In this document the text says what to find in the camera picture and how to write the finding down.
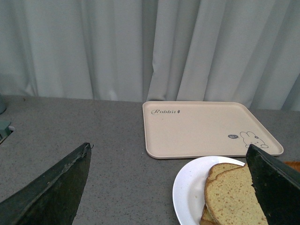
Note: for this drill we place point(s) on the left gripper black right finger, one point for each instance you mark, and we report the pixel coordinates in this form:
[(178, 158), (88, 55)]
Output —
[(277, 187)]

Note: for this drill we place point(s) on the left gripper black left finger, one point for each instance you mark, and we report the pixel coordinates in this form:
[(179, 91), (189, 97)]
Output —
[(52, 198)]

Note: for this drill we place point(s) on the bread slice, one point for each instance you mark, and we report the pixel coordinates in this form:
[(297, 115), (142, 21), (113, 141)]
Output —
[(206, 218), (230, 199)]

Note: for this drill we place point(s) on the white round plate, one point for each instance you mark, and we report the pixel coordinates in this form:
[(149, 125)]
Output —
[(188, 188)]

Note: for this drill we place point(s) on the orange wooden tray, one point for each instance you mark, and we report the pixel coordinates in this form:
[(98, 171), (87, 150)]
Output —
[(294, 164)]

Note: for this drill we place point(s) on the teal object at table edge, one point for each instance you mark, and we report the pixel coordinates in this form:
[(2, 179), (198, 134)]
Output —
[(5, 126)]

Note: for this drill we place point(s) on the beige rabbit print tray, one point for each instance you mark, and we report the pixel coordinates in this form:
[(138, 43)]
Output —
[(192, 129)]

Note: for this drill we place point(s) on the grey curtain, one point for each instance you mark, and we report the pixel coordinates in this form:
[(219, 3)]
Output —
[(245, 51)]

